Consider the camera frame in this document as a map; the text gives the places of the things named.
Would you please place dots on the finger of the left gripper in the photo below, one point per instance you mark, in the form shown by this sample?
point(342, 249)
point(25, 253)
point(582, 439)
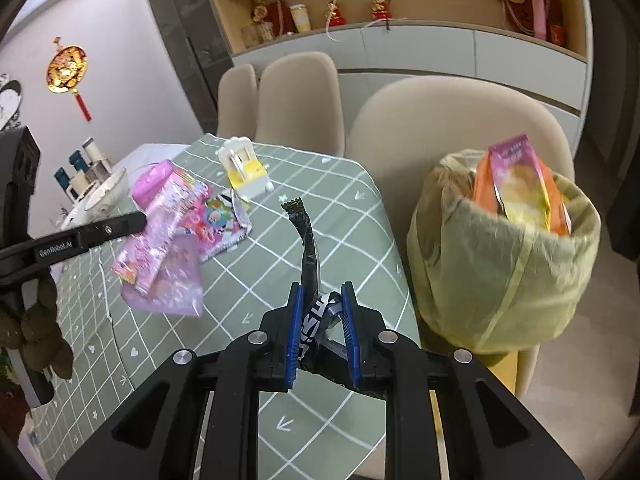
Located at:
point(95, 234)

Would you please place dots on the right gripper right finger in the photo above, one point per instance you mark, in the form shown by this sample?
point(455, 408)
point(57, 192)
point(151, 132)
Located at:
point(449, 407)

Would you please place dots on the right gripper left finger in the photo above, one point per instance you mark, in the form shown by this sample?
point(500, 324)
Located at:
point(197, 416)

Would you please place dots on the purple snack bag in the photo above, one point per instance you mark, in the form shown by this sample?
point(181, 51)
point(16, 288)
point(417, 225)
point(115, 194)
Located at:
point(177, 288)

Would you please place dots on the black snack wrapper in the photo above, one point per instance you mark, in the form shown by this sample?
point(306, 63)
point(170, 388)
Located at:
point(319, 311)

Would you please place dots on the pink cartoon snack bag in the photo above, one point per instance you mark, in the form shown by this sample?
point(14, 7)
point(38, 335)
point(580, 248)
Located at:
point(184, 205)

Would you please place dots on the orange snack bag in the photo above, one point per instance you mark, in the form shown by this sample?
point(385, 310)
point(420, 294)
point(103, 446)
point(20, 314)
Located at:
point(484, 195)

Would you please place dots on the pink yellow chip bag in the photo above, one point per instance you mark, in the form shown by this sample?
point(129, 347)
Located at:
point(525, 187)

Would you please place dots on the gloved left hand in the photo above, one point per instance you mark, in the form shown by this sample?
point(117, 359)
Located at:
point(36, 332)

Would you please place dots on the white bowl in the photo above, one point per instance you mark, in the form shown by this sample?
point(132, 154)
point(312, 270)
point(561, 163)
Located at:
point(100, 201)

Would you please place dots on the green checked tablecloth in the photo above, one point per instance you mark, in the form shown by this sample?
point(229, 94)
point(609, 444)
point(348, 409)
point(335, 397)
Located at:
point(316, 431)

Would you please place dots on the pink toy box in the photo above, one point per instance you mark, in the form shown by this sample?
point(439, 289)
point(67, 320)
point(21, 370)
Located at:
point(150, 182)

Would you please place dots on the white yellow toy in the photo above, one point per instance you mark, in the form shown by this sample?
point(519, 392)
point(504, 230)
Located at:
point(247, 175)

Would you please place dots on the beige far chair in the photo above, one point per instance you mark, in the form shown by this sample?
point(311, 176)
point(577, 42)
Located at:
point(237, 103)

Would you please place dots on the beige middle chair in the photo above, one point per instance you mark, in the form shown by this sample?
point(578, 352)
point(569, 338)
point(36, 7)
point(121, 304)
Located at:
point(300, 105)

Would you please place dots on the wooden shelf cabinet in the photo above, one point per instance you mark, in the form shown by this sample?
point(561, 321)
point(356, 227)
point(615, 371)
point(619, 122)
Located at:
point(375, 42)

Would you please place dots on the chinese knot wall ornament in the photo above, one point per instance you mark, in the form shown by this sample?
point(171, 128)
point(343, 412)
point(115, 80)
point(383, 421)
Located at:
point(66, 70)

